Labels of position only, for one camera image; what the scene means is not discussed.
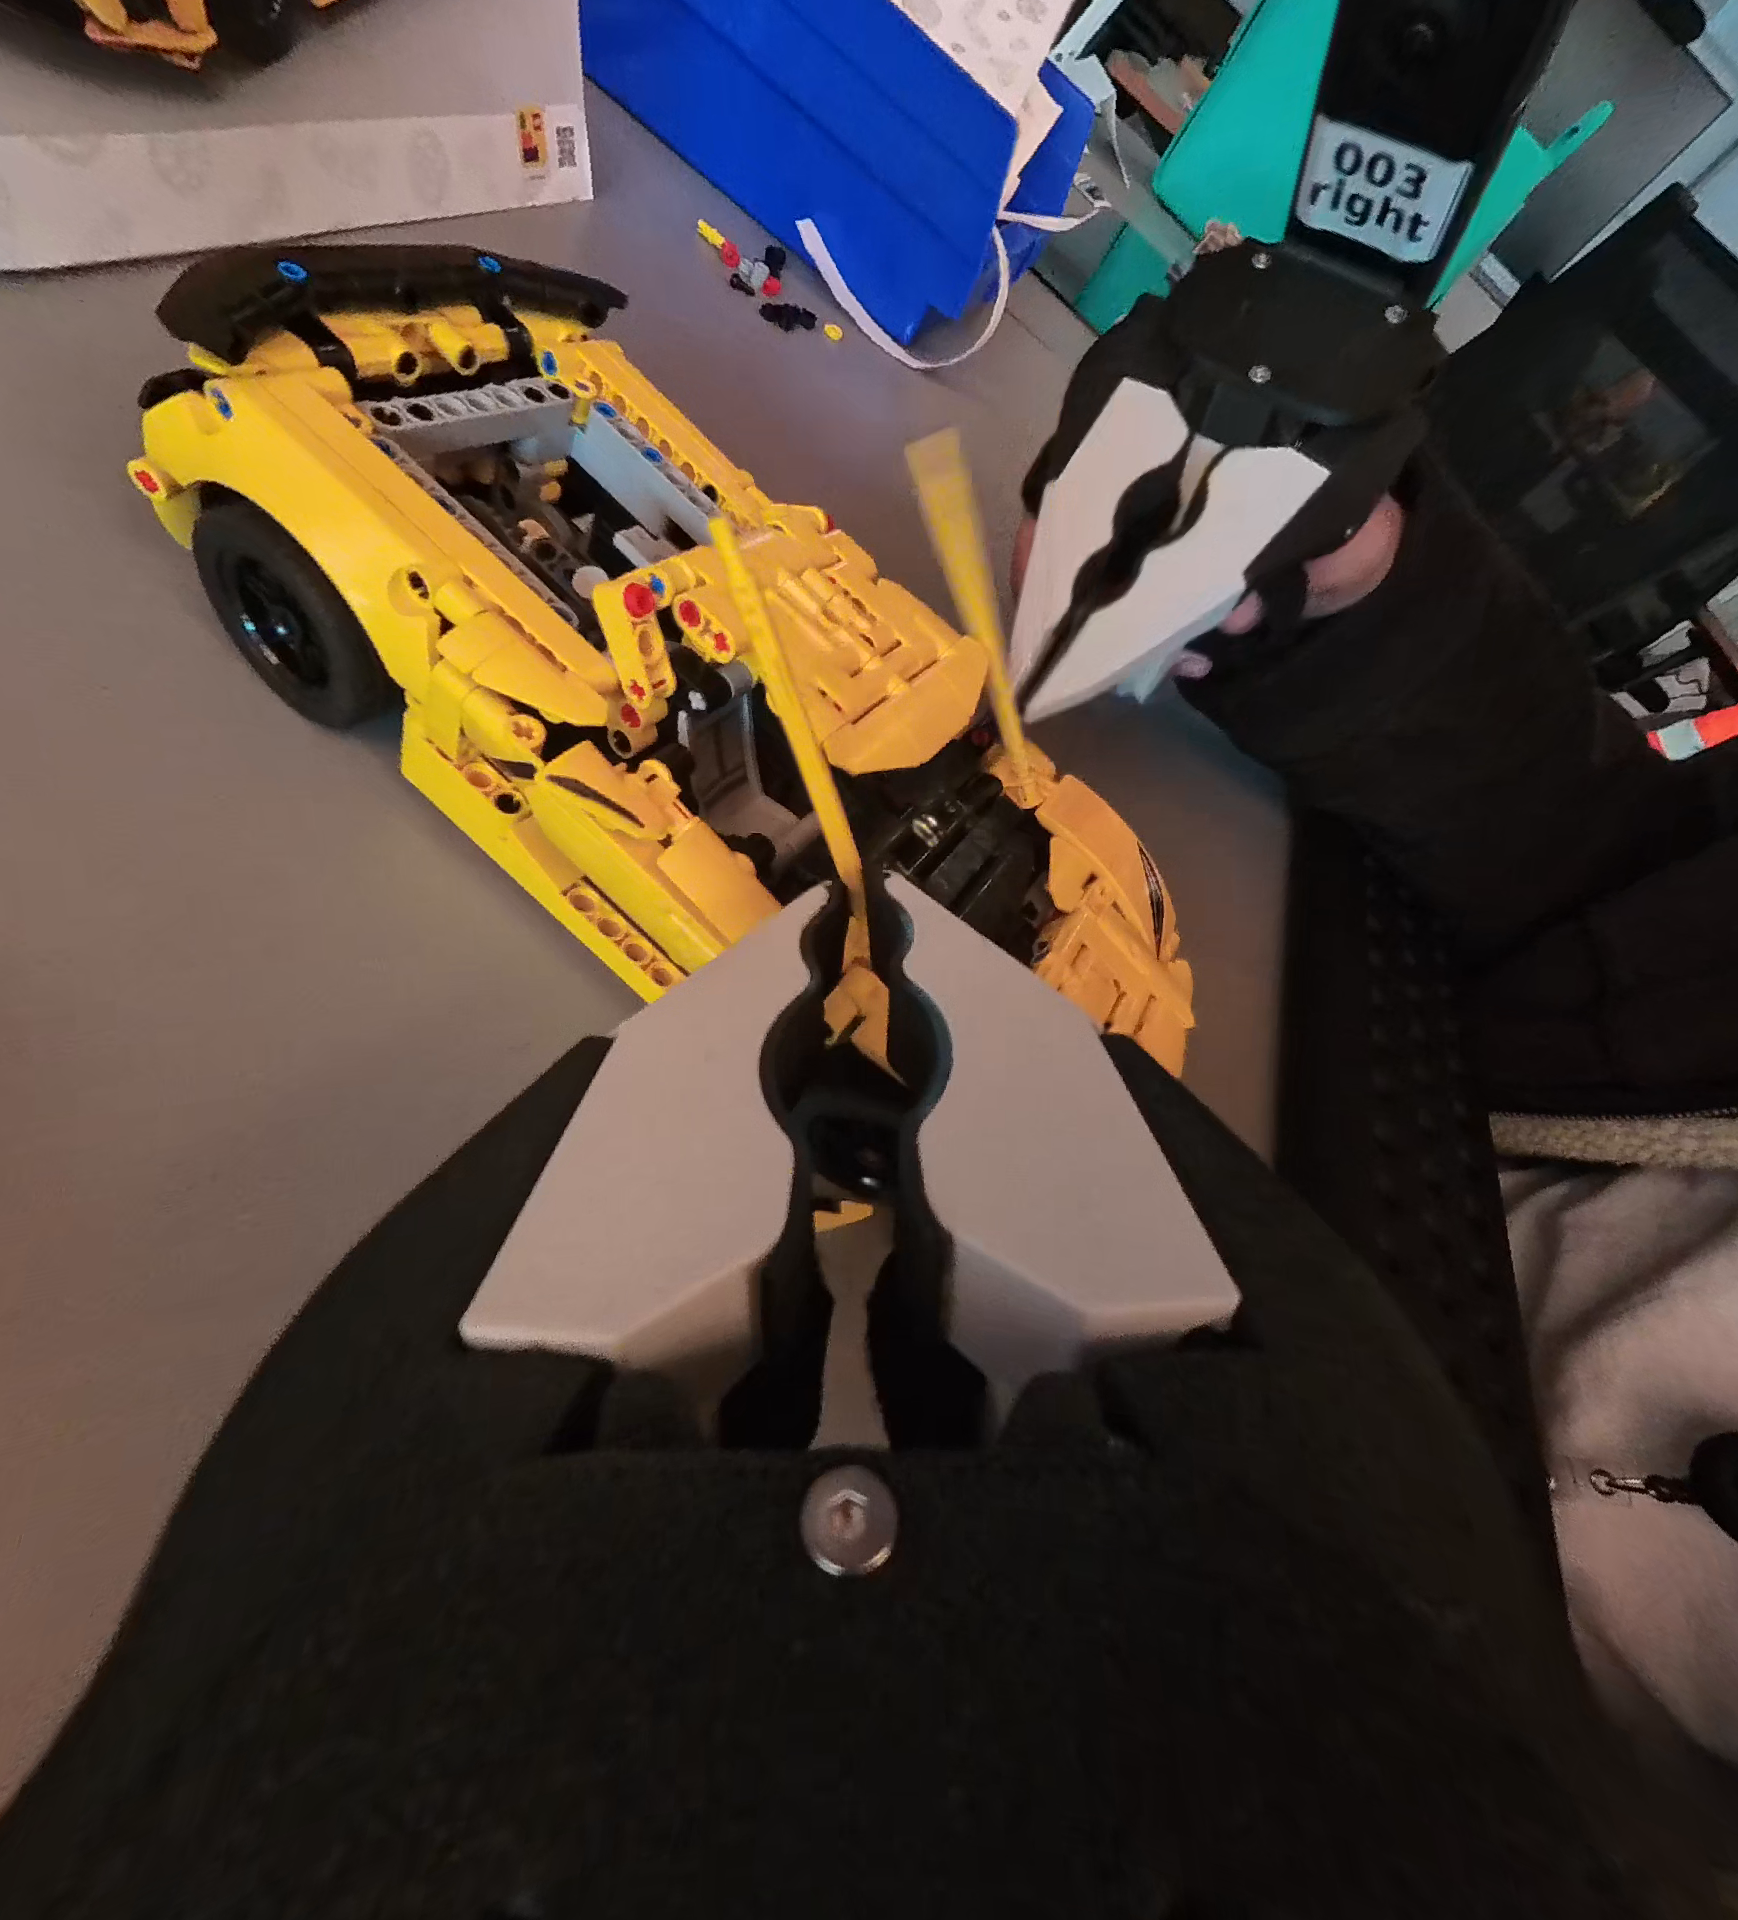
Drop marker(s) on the person's right forearm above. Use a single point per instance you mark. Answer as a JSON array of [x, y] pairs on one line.
[[1486, 752]]

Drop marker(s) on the white car instruction booklet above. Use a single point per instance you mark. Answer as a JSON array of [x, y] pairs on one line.
[[211, 167]]

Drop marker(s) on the pile of small loose bricks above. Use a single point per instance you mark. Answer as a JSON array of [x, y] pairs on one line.
[[763, 279]]

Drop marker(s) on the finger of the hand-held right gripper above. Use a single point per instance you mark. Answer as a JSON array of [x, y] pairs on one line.
[[1212, 556], [1103, 480]]

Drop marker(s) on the teal plastic bin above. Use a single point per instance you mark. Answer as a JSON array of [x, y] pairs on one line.
[[1227, 138]]

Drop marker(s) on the orange white striped cone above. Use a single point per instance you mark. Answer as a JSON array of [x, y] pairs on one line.
[[1710, 728]]

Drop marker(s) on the person's black fleece-lined jacket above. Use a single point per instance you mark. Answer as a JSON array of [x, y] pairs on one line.
[[1678, 1322]]

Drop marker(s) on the black perforated chair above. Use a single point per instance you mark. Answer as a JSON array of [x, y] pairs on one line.
[[1394, 1124]]

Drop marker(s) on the grey desk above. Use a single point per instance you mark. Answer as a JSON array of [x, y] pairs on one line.
[[135, 901]]

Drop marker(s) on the blue plastic bin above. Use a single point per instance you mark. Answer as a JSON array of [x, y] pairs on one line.
[[809, 121]]

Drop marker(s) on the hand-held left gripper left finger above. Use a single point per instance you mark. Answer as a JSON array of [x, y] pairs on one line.
[[630, 1202]]

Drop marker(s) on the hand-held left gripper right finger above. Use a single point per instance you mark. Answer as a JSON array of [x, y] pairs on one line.
[[1080, 1202]]

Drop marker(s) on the person's right hand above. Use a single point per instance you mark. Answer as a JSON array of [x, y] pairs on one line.
[[1372, 548]]

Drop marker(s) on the yellow toy brick car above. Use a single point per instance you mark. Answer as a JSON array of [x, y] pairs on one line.
[[508, 661]]

